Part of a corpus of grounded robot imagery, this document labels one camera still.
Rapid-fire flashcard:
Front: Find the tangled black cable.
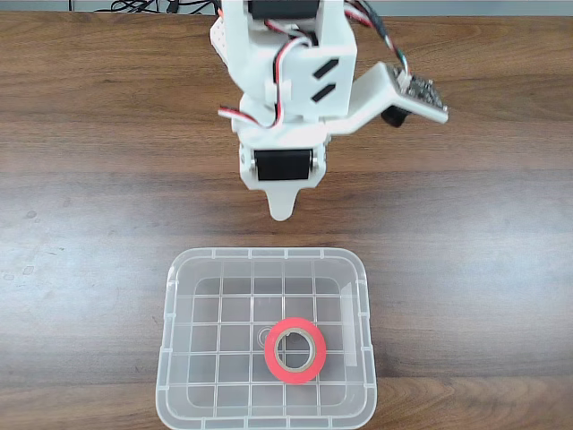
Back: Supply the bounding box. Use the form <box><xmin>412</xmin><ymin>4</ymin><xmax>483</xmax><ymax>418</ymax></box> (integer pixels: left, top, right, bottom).
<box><xmin>109</xmin><ymin>0</ymin><xmax>160</xmax><ymax>13</ymax></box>

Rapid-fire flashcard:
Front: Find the clear plastic box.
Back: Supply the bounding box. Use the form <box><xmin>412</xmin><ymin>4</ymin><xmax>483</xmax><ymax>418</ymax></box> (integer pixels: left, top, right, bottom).
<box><xmin>155</xmin><ymin>246</ymin><xmax>379</xmax><ymax>430</ymax></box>

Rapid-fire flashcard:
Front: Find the red tape roll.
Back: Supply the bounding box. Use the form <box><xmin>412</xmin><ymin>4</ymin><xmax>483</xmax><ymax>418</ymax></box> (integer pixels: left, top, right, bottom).
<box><xmin>263</xmin><ymin>316</ymin><xmax>328</xmax><ymax>386</ymax></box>

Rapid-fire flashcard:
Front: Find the wrist camera on white mount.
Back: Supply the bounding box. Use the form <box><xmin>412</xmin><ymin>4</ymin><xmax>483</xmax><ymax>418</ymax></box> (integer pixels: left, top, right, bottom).
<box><xmin>329</xmin><ymin>61</ymin><xmax>450</xmax><ymax>135</ymax></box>

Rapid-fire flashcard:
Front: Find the black camera cable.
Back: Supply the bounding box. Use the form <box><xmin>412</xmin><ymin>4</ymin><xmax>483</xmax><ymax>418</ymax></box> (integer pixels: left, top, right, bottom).
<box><xmin>343</xmin><ymin>0</ymin><xmax>411</xmax><ymax>76</ymax></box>

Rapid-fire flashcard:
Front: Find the black cable with plug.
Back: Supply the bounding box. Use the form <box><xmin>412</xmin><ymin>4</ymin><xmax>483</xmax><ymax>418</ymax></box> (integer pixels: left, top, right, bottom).
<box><xmin>165</xmin><ymin>0</ymin><xmax>217</xmax><ymax>14</ymax></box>

